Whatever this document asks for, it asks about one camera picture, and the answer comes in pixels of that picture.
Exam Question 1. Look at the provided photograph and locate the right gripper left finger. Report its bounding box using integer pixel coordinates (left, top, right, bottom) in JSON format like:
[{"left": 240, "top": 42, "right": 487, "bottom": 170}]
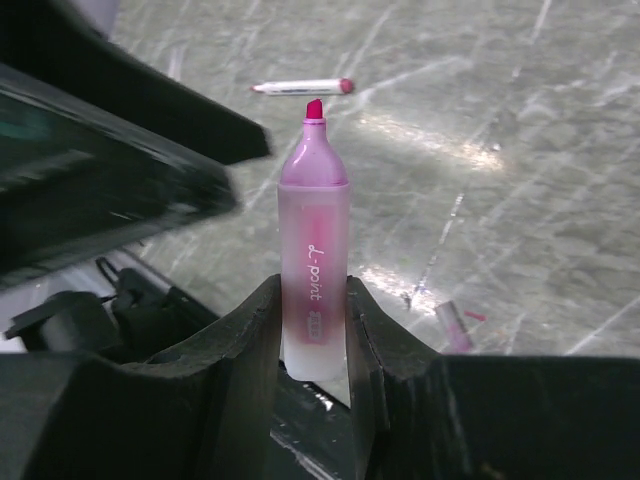
[{"left": 1, "top": 275, "right": 281, "bottom": 479}]

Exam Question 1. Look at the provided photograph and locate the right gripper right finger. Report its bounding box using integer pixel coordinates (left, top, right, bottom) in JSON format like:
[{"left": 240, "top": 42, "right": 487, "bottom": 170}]
[{"left": 346, "top": 277, "right": 639, "bottom": 479}]

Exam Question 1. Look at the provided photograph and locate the pink highlighter pen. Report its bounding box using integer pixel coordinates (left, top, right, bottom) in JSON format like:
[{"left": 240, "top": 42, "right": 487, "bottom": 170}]
[{"left": 277, "top": 99, "right": 350, "bottom": 382}]

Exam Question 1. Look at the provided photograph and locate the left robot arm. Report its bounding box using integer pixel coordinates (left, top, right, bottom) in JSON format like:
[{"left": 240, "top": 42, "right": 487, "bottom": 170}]
[{"left": 1, "top": 1, "right": 270, "bottom": 289}]

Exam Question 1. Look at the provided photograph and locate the clear pink pen cap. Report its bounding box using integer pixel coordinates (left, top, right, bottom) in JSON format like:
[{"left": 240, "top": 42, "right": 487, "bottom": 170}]
[{"left": 434, "top": 301, "right": 473, "bottom": 354}]

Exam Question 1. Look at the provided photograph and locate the white marker pen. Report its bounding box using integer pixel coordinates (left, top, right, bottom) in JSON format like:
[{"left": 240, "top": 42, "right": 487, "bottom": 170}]
[{"left": 250, "top": 78, "right": 355, "bottom": 96}]

